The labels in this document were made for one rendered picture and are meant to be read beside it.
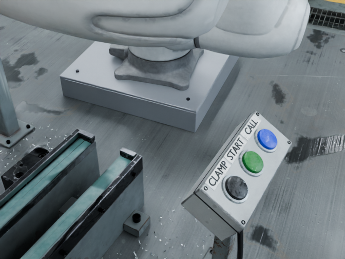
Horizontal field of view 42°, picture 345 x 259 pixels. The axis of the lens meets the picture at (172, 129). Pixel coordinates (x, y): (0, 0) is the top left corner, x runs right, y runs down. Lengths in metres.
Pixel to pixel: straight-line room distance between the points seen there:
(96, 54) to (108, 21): 0.91
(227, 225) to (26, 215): 0.35
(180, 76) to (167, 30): 0.78
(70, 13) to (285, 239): 0.66
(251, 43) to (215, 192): 0.47
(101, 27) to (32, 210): 0.53
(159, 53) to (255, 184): 0.52
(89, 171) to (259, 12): 0.44
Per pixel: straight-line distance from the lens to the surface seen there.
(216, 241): 0.70
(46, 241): 0.69
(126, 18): 0.26
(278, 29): 0.92
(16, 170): 0.89
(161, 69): 1.04
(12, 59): 1.33
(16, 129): 1.05
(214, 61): 1.13
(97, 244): 0.77
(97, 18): 0.27
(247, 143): 0.59
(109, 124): 1.04
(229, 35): 0.93
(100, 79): 1.08
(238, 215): 0.53
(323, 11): 3.58
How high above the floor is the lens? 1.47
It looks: 41 degrees down
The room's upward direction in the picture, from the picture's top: 1 degrees clockwise
